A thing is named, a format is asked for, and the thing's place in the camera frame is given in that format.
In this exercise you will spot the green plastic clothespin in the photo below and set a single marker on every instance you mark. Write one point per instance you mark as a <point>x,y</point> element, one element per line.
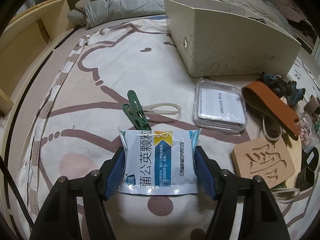
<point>135,113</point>

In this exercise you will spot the dark crochet yarn piece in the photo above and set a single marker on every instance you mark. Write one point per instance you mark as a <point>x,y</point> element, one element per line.
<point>282,88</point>

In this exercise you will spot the white shoe box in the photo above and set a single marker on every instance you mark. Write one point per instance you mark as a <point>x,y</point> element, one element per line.
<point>219,39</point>

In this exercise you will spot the light wooden oval board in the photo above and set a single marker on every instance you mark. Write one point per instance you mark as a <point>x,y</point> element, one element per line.
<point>294,148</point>

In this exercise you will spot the clear plastic card case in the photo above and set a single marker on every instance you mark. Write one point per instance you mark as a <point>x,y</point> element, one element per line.
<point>219,106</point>

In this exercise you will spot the white rubber band loop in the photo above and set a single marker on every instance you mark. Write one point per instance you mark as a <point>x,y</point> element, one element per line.
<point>162,109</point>

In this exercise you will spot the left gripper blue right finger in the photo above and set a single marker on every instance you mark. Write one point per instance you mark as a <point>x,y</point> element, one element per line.
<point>217,183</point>

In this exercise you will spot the carved wooden block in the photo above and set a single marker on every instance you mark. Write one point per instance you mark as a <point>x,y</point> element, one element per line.
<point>259,157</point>

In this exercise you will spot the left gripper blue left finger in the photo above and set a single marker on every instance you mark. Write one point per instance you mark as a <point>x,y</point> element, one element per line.
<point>103,183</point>

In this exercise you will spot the blue white medicine sachet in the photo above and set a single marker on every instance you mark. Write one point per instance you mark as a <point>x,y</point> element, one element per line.
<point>159,163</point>

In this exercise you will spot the black plastic cup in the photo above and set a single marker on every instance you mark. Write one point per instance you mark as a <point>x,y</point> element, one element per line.
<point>305,179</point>

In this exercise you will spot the wooden bedside shelf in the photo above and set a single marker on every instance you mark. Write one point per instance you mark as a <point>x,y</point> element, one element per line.
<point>28,36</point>

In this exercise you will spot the bag of pink beads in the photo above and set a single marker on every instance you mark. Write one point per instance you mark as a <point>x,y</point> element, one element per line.
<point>306,133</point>

